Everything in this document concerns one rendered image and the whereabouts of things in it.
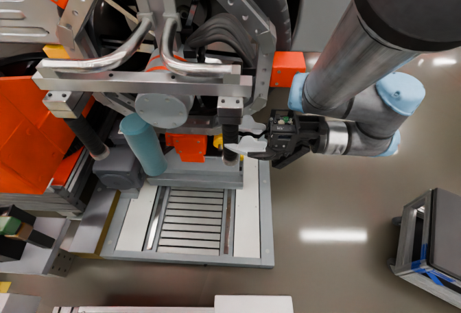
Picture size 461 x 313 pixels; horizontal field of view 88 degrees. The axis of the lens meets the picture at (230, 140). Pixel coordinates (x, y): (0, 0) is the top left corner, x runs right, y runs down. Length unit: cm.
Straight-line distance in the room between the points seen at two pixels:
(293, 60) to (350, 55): 45
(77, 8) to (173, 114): 31
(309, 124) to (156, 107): 35
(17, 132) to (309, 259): 125
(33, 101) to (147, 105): 48
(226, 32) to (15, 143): 69
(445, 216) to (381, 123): 83
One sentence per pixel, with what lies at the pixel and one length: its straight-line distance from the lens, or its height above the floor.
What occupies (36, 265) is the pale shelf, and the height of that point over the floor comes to 45.
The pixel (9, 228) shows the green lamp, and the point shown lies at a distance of 86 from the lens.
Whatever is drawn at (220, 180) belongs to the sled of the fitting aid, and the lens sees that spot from 127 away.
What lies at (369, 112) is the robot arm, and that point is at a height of 96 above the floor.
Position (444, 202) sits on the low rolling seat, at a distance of 133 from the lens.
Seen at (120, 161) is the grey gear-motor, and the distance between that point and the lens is 112.
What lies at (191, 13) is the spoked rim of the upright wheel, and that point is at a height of 97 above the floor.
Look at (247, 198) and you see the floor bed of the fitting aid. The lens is 130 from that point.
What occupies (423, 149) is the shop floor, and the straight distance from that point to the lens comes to 198.
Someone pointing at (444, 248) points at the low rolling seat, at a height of 34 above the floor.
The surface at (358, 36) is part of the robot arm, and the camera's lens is 23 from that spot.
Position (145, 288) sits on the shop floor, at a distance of 134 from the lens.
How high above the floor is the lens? 127
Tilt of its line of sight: 53 degrees down
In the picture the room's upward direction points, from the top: straight up
